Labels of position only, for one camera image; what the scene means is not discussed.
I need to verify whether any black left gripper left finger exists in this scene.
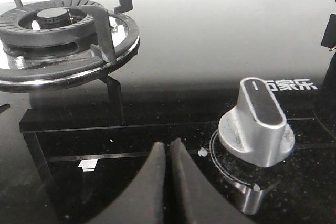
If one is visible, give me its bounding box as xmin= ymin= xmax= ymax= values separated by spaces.
xmin=89 ymin=142 xmax=166 ymax=223

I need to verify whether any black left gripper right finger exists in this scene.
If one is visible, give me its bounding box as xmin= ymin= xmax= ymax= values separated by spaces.
xmin=170 ymin=138 xmax=252 ymax=223

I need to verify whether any black glass gas cooktop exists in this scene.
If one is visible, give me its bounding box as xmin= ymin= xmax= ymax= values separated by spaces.
xmin=1 ymin=0 xmax=335 ymax=223

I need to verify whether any silver left stove knob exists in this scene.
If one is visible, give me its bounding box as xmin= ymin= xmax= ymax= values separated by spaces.
xmin=218 ymin=77 xmax=295 ymax=167

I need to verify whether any left burner pan support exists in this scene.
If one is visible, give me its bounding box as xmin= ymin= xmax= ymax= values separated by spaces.
xmin=1 ymin=0 xmax=140 ymax=92

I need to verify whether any burner pan support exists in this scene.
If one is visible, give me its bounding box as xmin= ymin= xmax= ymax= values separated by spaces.
xmin=321 ymin=0 xmax=336 ymax=99
xmin=1 ymin=0 xmax=140 ymax=92

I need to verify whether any left black gas burner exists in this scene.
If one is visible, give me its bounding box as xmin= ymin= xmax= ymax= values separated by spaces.
xmin=1 ymin=0 xmax=100 ymax=59

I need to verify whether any right burner pan support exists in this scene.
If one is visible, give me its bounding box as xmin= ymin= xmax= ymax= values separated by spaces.
xmin=321 ymin=0 xmax=336 ymax=99

